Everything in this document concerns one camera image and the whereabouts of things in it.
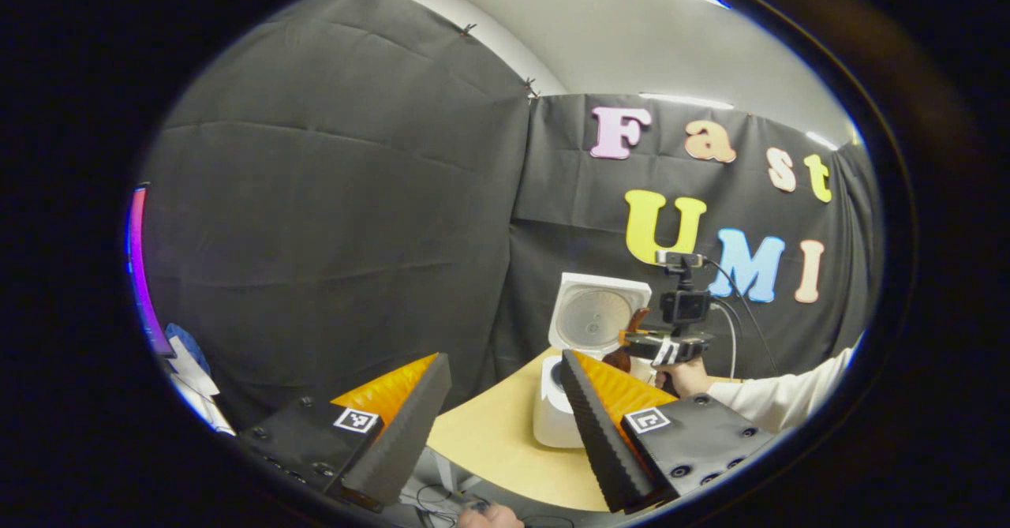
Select white rice cooker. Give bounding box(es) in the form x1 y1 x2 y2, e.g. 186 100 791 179
533 272 653 448

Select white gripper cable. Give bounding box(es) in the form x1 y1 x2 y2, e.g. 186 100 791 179
710 299 739 379

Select brown wooden spoon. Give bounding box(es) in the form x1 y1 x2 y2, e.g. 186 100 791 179
602 307 652 375

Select bundle of floor cables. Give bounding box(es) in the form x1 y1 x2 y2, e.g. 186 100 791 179
398 477 482 528

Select black backdrop cloth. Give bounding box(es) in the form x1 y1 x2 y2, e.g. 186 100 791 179
142 0 881 434

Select white paper sheets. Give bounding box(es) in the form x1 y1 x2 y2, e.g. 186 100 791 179
168 337 236 436

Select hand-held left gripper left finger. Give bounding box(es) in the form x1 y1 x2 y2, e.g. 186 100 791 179
237 352 453 513

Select white table leg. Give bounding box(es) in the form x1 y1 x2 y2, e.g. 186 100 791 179
430 449 456 499

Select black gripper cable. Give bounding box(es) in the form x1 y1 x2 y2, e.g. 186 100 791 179
702 257 779 376

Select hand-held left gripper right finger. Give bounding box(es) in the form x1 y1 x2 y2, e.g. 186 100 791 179
559 349 778 515

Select blue cloth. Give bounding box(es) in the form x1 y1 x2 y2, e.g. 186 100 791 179
164 323 212 375

